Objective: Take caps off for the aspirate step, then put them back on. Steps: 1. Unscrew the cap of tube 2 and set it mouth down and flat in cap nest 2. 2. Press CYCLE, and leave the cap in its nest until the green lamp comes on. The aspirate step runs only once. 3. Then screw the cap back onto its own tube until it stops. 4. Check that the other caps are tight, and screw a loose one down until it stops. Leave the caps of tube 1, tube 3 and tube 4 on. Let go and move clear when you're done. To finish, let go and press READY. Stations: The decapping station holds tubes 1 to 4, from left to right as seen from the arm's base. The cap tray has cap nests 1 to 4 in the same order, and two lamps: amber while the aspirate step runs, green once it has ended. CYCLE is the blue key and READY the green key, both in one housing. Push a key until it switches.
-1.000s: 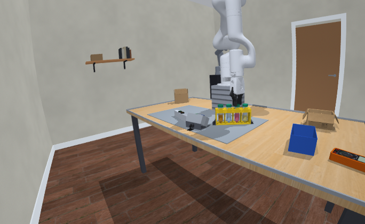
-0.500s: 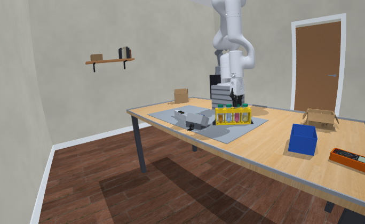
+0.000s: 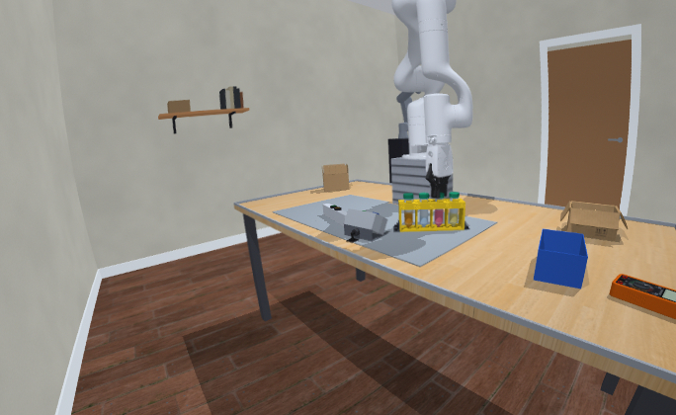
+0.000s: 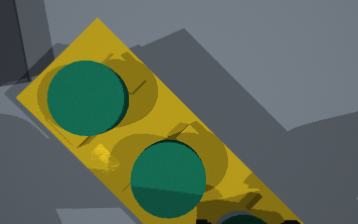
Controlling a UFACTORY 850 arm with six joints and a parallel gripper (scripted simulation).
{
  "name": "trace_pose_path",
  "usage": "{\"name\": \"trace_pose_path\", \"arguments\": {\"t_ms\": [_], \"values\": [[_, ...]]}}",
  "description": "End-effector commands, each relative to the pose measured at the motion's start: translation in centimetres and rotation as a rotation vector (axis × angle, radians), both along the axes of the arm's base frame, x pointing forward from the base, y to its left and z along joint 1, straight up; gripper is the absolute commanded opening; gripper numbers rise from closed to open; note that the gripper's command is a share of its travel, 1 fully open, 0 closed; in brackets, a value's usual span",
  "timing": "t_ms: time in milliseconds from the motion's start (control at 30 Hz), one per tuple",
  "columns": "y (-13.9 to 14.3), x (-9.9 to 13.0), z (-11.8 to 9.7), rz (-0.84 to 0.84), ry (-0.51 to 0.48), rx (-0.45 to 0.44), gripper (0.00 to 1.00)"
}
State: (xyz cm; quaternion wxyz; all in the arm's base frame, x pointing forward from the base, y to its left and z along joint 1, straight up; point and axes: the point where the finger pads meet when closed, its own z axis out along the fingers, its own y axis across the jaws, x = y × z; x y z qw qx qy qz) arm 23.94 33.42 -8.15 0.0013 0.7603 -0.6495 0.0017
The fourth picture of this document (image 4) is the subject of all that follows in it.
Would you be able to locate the grey button housing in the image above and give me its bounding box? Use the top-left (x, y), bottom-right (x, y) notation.
top-left (0, 0), bottom-right (30, 86)

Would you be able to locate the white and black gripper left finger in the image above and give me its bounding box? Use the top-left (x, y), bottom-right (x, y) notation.
top-left (196, 219), bottom-right (212, 224)

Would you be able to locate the grey bench mat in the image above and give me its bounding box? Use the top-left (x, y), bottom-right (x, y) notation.
top-left (0, 0), bottom-right (358, 224)

